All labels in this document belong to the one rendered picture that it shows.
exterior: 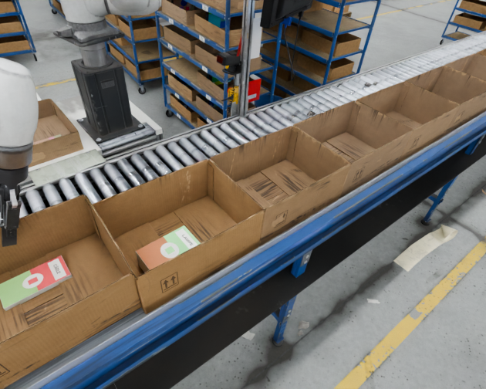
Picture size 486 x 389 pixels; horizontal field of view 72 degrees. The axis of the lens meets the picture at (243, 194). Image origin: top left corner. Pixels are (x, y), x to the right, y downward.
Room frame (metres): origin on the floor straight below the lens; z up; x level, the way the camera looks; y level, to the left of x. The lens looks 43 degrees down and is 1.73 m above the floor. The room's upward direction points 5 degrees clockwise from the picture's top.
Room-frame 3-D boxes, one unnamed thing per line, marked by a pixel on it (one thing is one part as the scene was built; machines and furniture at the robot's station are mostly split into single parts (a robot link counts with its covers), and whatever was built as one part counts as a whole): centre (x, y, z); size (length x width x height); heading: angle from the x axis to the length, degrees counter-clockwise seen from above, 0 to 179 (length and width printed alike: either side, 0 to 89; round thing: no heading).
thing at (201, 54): (2.46, 0.20, 0.79); 0.40 x 0.30 x 0.10; 42
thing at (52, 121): (1.32, 1.00, 0.80); 0.38 x 0.28 x 0.10; 43
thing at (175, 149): (1.22, 0.22, 0.72); 0.52 x 0.05 x 0.05; 41
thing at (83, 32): (1.49, 0.73, 1.24); 0.22 x 0.18 x 0.06; 144
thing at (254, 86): (1.80, 0.01, 0.85); 0.16 x 0.01 x 0.13; 131
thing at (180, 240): (0.58, 0.19, 0.92); 0.16 x 0.11 x 0.07; 133
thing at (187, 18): (2.82, 0.51, 0.99); 0.40 x 0.30 x 0.10; 39
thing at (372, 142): (1.17, -0.41, 0.97); 0.39 x 0.29 x 0.17; 131
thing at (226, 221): (0.65, 0.18, 0.96); 0.39 x 0.29 x 0.17; 131
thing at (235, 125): (1.47, -0.07, 0.72); 0.52 x 0.05 x 0.05; 41
